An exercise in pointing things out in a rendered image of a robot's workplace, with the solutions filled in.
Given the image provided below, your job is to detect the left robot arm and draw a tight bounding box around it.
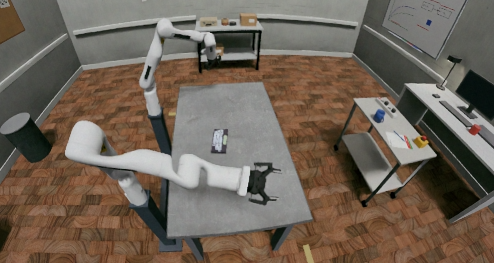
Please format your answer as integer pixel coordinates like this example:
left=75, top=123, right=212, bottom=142
left=139, top=19, right=217, bottom=116

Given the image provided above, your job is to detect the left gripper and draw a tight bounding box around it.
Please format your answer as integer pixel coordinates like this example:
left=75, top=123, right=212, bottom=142
left=204, top=54, right=222, bottom=70

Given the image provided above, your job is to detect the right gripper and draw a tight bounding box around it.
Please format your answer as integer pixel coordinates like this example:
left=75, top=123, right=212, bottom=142
left=247, top=162, right=283, bottom=205

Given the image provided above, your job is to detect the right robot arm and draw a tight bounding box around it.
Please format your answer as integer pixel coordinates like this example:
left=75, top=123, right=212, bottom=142
left=65, top=121, right=250, bottom=206

